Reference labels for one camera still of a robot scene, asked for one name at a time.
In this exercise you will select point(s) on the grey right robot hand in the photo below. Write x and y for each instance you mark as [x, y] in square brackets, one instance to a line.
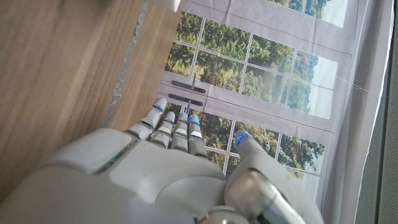
[149, 177]

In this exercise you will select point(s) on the printed window backdrop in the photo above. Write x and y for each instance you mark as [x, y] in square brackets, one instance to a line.
[267, 71]

